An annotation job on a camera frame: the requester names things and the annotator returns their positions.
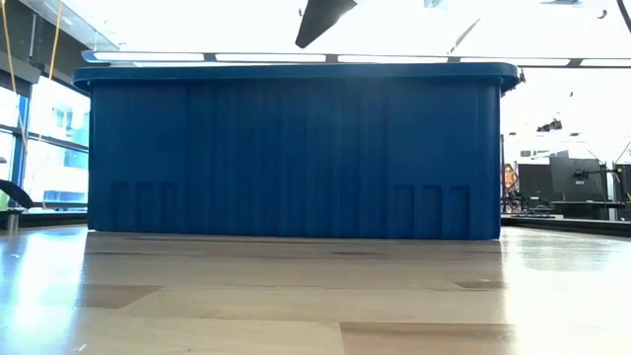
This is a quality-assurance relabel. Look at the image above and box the blue plastic bin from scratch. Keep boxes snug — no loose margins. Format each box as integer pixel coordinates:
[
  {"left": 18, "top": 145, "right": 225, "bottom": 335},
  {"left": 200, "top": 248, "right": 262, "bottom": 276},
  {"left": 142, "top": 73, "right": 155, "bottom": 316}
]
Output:
[{"left": 72, "top": 61, "right": 523, "bottom": 242}]

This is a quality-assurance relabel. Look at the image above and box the colourful poster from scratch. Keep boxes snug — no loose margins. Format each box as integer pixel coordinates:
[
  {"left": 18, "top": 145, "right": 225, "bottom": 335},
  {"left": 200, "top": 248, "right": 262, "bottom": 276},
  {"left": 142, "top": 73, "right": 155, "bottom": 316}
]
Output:
[{"left": 502, "top": 163, "right": 520, "bottom": 214}]

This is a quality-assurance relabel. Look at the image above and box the black computer monitor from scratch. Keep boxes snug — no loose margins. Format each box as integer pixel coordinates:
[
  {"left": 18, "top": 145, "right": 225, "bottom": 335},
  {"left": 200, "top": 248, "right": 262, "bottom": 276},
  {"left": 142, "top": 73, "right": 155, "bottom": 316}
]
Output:
[
  {"left": 517, "top": 162, "right": 552, "bottom": 203},
  {"left": 549, "top": 156, "right": 606, "bottom": 202}
]

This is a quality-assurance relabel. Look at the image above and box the long ceiling light strip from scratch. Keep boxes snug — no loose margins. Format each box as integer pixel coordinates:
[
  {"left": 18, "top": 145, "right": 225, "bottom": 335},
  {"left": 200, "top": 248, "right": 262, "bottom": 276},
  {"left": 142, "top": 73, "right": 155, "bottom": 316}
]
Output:
[{"left": 81, "top": 49, "right": 631, "bottom": 69}]

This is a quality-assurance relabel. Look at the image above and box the dark background desk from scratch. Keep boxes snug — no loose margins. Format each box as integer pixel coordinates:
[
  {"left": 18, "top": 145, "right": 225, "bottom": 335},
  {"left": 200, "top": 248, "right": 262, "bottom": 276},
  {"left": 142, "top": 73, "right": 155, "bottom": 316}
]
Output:
[{"left": 550, "top": 199, "right": 631, "bottom": 221}]

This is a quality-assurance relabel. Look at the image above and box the black curved object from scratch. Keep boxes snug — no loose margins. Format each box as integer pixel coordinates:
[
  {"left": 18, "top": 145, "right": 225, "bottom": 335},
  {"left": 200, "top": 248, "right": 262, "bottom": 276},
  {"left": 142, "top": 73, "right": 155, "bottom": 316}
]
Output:
[{"left": 0, "top": 178, "right": 35, "bottom": 211}]

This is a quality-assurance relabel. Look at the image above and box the black aluminium table frame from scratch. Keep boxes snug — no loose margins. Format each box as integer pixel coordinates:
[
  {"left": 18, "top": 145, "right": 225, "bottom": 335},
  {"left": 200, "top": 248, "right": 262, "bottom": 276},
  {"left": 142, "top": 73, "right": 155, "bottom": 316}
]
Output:
[{"left": 0, "top": 209, "right": 631, "bottom": 239}]

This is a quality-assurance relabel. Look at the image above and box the yellow hanging cable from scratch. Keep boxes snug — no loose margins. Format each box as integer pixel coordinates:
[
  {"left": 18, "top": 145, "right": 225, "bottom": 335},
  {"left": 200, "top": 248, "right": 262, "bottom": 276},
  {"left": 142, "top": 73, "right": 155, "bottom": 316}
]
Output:
[
  {"left": 47, "top": 0, "right": 64, "bottom": 81},
  {"left": 0, "top": 0, "right": 17, "bottom": 95}
]

